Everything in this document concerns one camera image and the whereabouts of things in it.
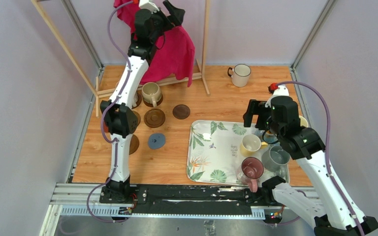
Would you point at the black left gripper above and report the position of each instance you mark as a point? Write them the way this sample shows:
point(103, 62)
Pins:
point(176, 16)

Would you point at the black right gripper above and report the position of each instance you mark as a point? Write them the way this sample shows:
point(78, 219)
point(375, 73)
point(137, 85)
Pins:
point(255, 107)

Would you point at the white enamel mug black rim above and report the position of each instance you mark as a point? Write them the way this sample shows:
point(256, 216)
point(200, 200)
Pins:
point(239, 74)

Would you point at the pale yellow mug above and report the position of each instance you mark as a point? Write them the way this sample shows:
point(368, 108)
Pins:
point(251, 144)

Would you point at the magenta cloth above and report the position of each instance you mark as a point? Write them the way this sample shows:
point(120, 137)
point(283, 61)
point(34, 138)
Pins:
point(173, 53)

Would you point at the cream white mug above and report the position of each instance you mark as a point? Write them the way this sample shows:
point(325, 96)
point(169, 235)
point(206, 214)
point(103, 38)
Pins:
point(303, 122)

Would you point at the pink ceramic mug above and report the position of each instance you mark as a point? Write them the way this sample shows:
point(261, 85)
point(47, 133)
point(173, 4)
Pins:
point(249, 172)

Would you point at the floral white serving tray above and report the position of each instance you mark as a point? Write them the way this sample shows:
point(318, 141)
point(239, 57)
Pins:
point(214, 151)

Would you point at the dark wooden coaster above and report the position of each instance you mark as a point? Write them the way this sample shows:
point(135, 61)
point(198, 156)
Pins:
point(181, 111)
point(154, 118)

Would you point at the beige ceramic mug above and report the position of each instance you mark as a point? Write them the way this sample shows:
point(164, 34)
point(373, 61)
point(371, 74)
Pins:
point(152, 95)

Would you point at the blue coaster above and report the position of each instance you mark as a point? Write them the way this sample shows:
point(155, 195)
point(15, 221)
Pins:
point(156, 141)

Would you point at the plain dark brown coaster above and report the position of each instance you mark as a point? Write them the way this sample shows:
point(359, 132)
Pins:
point(134, 144)

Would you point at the amber brown coaster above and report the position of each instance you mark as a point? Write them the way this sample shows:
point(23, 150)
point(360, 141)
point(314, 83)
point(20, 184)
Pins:
point(138, 117)

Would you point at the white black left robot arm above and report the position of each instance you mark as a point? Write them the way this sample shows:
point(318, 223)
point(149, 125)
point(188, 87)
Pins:
point(121, 122)

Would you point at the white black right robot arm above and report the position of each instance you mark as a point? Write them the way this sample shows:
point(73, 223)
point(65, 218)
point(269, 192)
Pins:
point(337, 215)

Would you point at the blue mug yellow inside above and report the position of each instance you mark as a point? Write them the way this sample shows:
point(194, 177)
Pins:
point(269, 138)

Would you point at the grey ceramic mug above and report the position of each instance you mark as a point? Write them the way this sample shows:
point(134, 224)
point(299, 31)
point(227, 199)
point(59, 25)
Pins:
point(275, 158)

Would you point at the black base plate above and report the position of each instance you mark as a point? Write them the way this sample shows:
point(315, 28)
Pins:
point(189, 200)

